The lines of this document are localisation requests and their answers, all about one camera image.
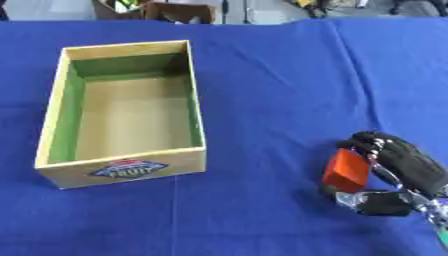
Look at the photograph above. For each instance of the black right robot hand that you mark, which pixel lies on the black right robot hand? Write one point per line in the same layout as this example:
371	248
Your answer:
411	163

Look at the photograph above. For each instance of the orange block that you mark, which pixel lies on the orange block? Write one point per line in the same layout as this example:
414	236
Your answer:
345	172

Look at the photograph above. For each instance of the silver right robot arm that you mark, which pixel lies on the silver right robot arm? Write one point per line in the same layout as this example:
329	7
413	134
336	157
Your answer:
438	220

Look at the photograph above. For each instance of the tan cardboard box green inside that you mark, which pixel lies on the tan cardboard box green inside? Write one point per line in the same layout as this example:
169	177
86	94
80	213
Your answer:
134	113

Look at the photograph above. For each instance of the brown cardboard box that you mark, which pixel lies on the brown cardboard box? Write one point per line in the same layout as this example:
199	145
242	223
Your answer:
156	10

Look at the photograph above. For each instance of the black tripod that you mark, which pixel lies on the black tripod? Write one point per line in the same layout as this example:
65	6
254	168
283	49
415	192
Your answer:
233	10

